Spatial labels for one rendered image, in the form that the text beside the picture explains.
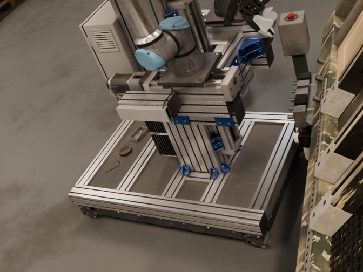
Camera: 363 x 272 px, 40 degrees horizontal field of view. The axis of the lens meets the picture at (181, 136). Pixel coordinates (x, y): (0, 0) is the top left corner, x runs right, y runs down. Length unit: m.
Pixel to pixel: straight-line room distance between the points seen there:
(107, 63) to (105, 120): 1.57
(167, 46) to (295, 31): 0.77
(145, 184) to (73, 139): 1.22
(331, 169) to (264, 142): 1.33
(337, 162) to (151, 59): 0.80
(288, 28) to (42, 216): 2.03
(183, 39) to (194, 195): 1.03
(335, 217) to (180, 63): 0.96
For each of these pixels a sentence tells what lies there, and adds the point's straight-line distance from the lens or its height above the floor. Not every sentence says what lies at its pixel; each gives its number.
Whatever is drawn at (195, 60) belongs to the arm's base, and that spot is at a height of 1.09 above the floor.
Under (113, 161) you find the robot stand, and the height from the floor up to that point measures 0.21.
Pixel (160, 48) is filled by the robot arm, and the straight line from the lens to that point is 1.94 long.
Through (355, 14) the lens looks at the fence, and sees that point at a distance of 2.24.
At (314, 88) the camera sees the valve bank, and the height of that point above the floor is 0.74.
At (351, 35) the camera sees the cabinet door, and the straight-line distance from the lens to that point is 2.19.
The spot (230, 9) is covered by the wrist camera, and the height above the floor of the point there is 1.42.
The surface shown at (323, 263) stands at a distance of 1.48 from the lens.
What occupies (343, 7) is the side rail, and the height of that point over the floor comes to 0.94.
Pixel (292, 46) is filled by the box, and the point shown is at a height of 0.81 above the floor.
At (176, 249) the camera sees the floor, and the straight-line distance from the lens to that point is 2.83.
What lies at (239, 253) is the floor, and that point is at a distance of 2.69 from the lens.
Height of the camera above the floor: 2.10
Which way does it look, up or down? 37 degrees down
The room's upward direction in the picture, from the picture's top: 23 degrees counter-clockwise
